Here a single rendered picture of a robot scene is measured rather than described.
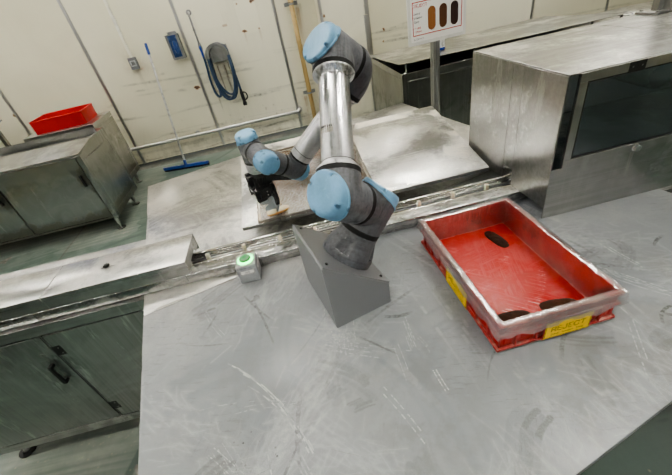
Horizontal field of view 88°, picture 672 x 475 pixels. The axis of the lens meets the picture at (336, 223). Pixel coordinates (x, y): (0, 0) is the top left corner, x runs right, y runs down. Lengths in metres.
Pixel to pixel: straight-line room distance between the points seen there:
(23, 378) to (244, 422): 1.17
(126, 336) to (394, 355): 1.07
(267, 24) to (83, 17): 1.97
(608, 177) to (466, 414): 0.96
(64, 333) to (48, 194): 2.48
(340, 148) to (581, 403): 0.76
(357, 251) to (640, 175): 1.05
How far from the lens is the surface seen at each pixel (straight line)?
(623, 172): 1.53
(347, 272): 0.91
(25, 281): 1.74
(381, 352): 0.97
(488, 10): 5.60
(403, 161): 1.61
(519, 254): 1.24
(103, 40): 5.15
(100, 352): 1.73
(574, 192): 1.44
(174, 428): 1.04
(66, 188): 3.93
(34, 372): 1.90
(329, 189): 0.81
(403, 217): 1.32
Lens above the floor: 1.62
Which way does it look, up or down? 34 degrees down
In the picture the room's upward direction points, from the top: 12 degrees counter-clockwise
